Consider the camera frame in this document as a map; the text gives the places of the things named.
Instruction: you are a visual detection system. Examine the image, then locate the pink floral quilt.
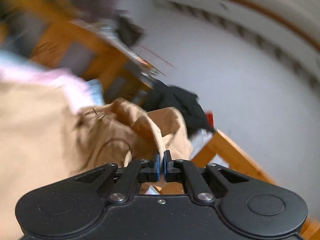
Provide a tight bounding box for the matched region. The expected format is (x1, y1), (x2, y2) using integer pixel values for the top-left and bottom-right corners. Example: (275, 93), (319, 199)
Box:
(1, 64), (94, 113)

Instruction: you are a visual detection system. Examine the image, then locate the black garment on headboard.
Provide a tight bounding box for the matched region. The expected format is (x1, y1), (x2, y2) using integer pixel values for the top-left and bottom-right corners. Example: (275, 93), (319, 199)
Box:
(142, 80), (214, 136)

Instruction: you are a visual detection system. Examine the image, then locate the tan hooded zip jacket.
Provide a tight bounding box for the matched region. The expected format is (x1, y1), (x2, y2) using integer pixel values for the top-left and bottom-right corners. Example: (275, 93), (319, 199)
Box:
(1, 82), (192, 239)

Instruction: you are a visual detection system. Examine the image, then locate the white grey towel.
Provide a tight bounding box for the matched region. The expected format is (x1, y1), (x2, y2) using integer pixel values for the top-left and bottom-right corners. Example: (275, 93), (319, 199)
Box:
(189, 129), (213, 159)

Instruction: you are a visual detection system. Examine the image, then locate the wooden bed frame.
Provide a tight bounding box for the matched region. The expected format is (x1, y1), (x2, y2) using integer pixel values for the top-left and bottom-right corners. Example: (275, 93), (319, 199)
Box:
(0, 0), (320, 240)

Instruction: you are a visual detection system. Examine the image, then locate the red item behind garment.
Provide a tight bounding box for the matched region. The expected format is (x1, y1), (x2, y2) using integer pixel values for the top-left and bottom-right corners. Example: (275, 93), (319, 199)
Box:
(205, 111), (214, 128)

